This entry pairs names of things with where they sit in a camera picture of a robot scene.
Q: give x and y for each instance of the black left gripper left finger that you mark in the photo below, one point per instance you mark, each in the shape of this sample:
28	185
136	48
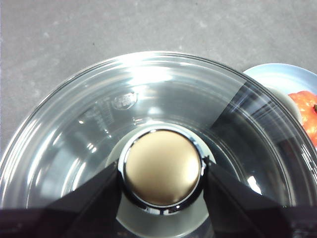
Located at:
74	219

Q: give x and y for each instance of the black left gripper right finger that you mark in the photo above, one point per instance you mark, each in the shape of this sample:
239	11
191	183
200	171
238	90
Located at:
247	219

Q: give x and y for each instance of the blue plate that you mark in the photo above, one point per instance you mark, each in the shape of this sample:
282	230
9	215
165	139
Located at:
275	74

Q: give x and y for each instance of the orange pumpkin with green stem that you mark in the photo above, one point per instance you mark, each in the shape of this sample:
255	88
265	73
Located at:
305	106

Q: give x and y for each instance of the glass lid with round knob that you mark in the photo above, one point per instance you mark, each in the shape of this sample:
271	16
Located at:
161	166

